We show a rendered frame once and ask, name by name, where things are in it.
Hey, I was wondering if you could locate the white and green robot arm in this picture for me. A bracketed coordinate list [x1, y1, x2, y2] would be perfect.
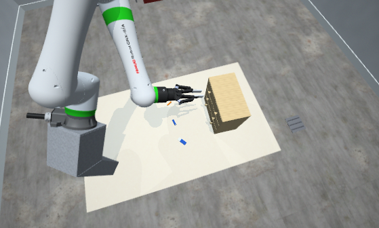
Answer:
[26, 0, 168, 130]

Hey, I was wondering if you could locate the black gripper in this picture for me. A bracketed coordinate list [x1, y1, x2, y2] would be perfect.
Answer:
[167, 84, 204, 105]

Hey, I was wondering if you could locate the brown wooden chest of drawers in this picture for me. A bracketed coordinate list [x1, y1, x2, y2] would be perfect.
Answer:
[208, 73, 251, 134]

